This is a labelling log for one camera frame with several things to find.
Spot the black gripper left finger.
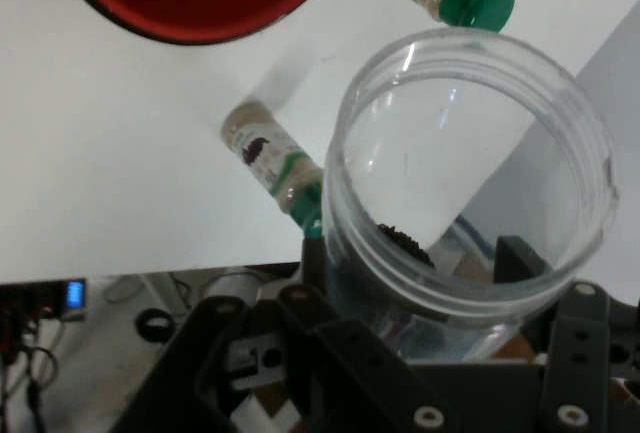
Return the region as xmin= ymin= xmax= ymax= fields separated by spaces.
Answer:
xmin=112 ymin=236 xmax=467 ymax=433

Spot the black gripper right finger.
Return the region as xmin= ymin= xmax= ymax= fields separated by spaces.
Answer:
xmin=492 ymin=234 xmax=640 ymax=433

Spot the clear plastic jar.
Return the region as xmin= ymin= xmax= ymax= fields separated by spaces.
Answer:
xmin=319 ymin=27 xmax=621 ymax=369

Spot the device with blue display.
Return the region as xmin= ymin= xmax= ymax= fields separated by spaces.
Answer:
xmin=0 ymin=277 xmax=89 ymax=324

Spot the black ring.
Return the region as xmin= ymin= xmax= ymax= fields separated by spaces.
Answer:
xmin=135 ymin=306 xmax=174 ymax=344

